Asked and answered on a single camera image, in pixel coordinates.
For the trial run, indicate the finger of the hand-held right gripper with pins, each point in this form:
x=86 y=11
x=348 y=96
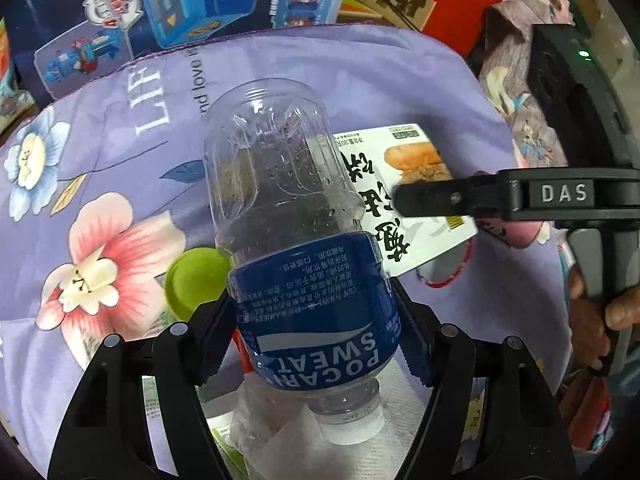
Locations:
x=435 y=197

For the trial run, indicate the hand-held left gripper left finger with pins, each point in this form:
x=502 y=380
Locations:
x=210 y=342

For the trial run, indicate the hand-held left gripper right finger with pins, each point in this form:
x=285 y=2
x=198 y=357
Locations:
x=415 y=340

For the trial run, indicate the white burger print food package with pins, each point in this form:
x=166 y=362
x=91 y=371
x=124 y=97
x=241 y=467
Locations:
x=370 y=160

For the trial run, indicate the clear plastic bottle blue label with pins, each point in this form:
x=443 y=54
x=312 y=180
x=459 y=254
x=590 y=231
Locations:
x=280 y=185

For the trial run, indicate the person's right hand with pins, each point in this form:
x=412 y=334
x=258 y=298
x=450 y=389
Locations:
x=590 y=330

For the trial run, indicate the clear jar with green lid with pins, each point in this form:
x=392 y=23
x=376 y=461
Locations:
x=192 y=280

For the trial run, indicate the white paper napkin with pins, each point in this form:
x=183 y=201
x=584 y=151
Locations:
x=395 y=440

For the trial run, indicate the green and white packet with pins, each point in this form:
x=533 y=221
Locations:
x=227 y=455

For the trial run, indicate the purple floral blanket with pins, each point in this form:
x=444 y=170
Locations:
x=350 y=85

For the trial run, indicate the patterned floral cloth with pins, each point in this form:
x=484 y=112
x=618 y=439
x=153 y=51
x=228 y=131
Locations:
x=510 y=60

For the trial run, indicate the red cardboard box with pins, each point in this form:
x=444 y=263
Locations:
x=465 y=0

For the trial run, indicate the colourful puppy print packet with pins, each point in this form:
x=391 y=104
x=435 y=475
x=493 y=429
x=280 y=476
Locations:
x=10 y=100

